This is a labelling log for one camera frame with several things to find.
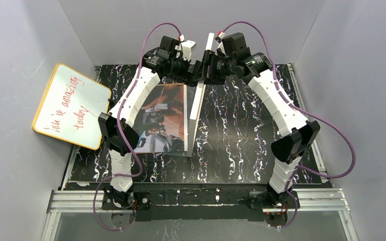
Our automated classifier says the printed photo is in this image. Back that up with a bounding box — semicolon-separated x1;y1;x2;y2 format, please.
131;83;187;154

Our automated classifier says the yellow rimmed whiteboard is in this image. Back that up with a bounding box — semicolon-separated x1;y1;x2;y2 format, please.
32;64;112;150

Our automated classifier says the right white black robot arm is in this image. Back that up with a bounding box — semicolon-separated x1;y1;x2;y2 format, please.
200;32;320;206

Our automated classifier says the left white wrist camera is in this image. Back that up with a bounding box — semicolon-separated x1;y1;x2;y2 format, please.
177;35;196;62

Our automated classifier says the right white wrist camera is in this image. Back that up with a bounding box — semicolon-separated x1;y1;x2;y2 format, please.
215;31;226;56

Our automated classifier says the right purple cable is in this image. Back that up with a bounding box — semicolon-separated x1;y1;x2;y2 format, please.
219;21;356;230

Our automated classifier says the wooden picture frame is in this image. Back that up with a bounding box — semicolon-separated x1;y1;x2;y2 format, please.
185;32;216;158

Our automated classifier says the purple cable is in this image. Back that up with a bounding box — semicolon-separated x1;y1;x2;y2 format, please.
91;22;183;232
219;21;356;230

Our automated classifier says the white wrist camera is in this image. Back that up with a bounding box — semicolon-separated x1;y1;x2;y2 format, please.
215;31;226;56
177;35;196;62

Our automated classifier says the aluminium rail base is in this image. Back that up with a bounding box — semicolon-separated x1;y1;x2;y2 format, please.
42;185;358;240

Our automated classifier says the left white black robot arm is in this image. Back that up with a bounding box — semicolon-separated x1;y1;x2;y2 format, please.
98;44;194;208

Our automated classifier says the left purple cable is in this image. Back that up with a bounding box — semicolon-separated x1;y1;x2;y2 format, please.
91;22;183;232

